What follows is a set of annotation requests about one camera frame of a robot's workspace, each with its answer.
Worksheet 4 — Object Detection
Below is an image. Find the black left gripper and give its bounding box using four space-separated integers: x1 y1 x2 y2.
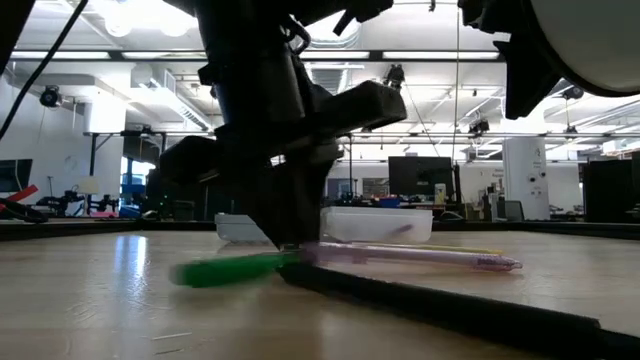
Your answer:
158 79 409 250

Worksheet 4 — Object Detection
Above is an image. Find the grey translucent supply box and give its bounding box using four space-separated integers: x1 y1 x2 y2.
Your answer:
214 206 434 246

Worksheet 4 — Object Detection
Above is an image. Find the green marker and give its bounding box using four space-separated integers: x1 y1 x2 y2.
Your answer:
169 249 304 290

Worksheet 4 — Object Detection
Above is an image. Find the clear purple pen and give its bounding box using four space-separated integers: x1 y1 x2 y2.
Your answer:
299 241 524 274

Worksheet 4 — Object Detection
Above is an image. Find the black click pen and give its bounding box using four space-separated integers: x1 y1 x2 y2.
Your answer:
276 262 640 360

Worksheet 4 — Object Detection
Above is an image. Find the black computer monitor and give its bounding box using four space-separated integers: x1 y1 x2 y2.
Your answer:
388 155 455 204

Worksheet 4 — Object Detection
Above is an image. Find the white round column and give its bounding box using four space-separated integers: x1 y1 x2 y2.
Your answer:
502 137 551 221

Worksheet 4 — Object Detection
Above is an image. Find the red strip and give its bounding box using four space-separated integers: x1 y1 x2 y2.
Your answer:
0 184 40 204

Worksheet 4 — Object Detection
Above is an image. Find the black cabinet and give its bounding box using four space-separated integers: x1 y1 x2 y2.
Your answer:
579 158 640 224

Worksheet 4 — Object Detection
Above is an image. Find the black aluminium table frame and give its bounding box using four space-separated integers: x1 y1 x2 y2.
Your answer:
0 217 640 242

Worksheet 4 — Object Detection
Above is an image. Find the black ceiling camera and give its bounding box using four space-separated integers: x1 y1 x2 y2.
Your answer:
38 84 64 109

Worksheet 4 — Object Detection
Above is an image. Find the dark wall screen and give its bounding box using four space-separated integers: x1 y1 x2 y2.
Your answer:
0 158 34 194

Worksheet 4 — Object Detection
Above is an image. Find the black hanging cable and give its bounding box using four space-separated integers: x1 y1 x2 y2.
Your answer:
0 0 89 141

